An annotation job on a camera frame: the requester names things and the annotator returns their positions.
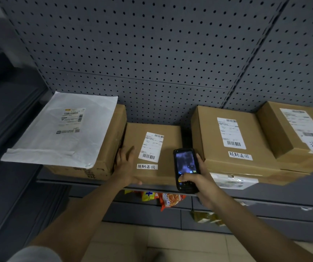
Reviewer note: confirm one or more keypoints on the person's right hand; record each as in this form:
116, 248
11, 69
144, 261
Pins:
205, 188

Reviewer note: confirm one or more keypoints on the person's left hand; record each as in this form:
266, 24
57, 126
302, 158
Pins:
125, 169

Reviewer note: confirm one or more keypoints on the large brown printed carton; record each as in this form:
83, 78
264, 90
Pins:
110, 150

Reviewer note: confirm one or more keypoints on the white printed carton box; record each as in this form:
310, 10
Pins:
233, 182

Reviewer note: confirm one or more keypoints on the black handheld barcode scanner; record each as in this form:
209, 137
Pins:
185, 163

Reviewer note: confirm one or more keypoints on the brown box top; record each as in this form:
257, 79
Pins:
208, 133

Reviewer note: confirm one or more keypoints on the white mailer envelope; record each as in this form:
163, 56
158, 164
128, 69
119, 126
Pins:
58, 133

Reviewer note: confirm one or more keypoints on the small brown box handwritten label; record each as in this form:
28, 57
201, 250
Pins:
276, 133

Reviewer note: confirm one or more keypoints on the grey pegboard shelf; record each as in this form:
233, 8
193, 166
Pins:
159, 51

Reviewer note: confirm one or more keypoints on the person's right forearm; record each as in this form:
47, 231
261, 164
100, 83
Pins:
255, 234

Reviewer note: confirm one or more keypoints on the person's left forearm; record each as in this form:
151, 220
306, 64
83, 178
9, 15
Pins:
77, 221

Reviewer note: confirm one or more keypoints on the person's grey sleeve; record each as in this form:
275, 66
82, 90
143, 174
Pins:
33, 255

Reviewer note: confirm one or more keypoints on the cluster of yellow drink bottles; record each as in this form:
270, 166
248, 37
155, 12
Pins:
205, 217

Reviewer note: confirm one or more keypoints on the pile of red snack packets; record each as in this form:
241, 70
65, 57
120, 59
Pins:
170, 200

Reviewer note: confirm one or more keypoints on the dark grey side shelving unit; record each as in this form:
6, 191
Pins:
6, 120

